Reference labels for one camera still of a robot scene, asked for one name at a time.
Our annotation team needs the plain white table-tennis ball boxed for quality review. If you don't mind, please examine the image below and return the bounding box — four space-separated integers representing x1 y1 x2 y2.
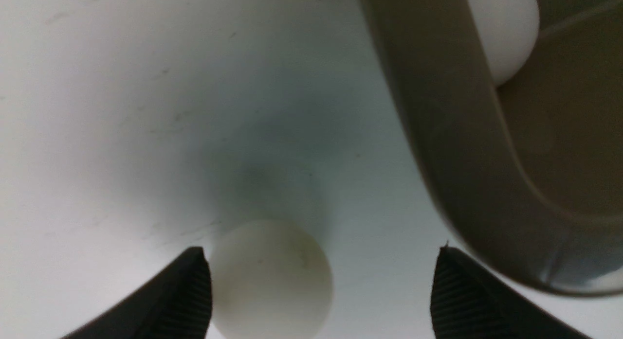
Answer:
467 0 539 87

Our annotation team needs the white ball with black logo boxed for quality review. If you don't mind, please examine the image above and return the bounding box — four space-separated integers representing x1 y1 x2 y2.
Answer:
209 221 333 339

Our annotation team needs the tan plastic bin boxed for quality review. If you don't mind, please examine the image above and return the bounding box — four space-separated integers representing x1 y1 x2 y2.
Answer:
360 0 622 297

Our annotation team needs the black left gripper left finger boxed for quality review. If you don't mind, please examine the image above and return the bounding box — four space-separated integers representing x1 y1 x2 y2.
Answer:
67 247 212 339

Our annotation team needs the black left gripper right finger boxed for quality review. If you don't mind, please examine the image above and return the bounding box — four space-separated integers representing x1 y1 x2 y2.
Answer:
430 246 586 339

